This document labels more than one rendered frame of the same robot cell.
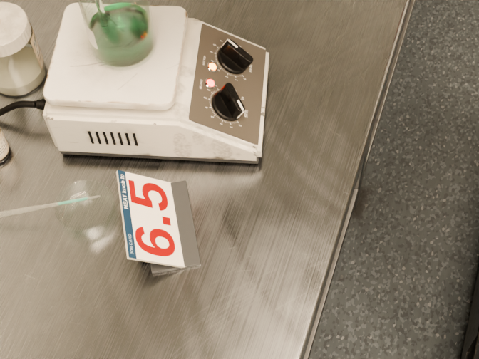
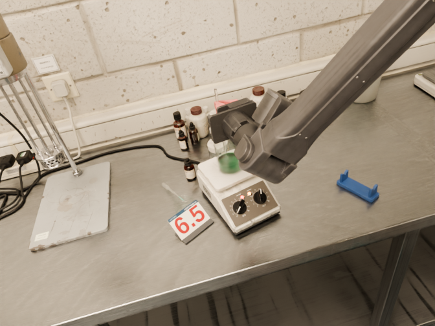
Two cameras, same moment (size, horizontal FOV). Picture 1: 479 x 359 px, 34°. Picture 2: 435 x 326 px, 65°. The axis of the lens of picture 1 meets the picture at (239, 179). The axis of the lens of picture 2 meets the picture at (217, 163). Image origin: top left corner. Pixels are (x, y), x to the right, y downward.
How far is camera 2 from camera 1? 49 cm
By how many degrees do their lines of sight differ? 44
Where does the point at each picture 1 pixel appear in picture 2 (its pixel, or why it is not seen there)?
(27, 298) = (149, 213)
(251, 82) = (258, 209)
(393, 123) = not seen: outside the picture
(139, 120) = (211, 189)
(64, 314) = (149, 223)
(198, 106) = (229, 199)
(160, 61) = (231, 178)
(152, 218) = (189, 219)
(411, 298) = not seen: outside the picture
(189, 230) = (195, 233)
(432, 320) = not seen: outside the picture
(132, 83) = (217, 177)
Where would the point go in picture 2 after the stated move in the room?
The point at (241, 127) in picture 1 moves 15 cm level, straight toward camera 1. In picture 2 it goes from (236, 217) to (180, 252)
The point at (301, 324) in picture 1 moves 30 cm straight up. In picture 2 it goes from (181, 284) to (140, 177)
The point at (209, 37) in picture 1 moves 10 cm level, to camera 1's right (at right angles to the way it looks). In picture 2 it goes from (260, 185) to (289, 207)
